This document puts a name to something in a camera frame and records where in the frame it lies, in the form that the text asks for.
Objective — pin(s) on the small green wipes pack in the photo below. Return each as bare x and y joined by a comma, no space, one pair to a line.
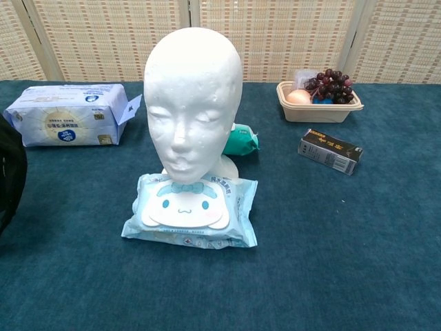
243,141

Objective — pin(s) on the bamboo folding screen panel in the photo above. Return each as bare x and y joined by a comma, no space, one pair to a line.
275,34
403,41
103,41
13,41

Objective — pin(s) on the black baseball cap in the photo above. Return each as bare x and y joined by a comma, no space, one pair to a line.
12,172

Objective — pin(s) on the clear plastic small container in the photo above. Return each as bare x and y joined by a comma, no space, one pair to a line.
300,79

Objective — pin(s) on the beige food tray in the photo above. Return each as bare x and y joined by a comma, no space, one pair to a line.
310,112

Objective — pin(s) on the purple grape bunch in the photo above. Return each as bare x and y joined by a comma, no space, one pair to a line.
330,86

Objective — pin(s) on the light blue cartoon wipes pack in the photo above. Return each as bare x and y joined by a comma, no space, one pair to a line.
186,210

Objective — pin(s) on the black box with gold print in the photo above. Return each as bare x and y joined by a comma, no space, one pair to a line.
327,151

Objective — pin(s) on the white foam mannequin head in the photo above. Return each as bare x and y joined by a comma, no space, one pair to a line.
193,86

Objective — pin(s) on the pale orange onion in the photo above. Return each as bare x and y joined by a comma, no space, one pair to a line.
298,96

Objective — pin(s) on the large blue white tissue pack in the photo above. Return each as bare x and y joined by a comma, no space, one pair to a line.
69,117

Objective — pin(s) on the small blue toy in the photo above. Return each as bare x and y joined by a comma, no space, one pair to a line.
322,101

